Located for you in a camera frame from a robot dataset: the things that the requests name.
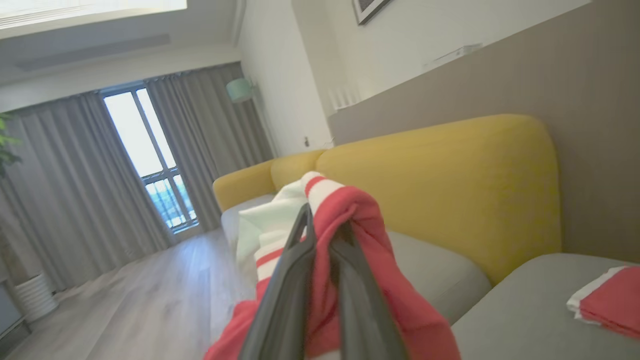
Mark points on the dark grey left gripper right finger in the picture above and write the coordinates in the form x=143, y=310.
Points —
x=362, y=310

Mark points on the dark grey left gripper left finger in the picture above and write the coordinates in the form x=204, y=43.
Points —
x=287, y=300

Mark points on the red and white basketball jersey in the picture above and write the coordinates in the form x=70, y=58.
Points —
x=360, y=210

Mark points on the narrow yellow sofa backrest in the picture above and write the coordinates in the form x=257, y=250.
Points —
x=250, y=182

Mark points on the wide yellow sofa backrest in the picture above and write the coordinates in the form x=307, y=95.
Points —
x=450, y=185

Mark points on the large grey sofa seat cushion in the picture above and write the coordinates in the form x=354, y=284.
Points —
x=525, y=320

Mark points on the narrow grey curtain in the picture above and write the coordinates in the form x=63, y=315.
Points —
x=210, y=140

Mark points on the teal floor lamp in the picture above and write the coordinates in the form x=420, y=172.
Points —
x=239, y=90

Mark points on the wide grey curtain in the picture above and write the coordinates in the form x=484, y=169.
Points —
x=75, y=190

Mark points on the white ribbed plant pot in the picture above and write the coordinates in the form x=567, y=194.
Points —
x=36, y=297

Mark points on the red shorts with white trim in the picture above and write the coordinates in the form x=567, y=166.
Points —
x=615, y=300

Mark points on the dark low cabinet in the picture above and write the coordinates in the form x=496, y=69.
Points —
x=10, y=320

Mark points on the green houseplant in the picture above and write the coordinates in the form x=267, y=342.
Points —
x=6, y=145

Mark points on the tall balcony window frame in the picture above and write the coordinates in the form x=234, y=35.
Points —
x=150, y=150

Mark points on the dark framed wall picture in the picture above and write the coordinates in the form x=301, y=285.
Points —
x=367, y=9

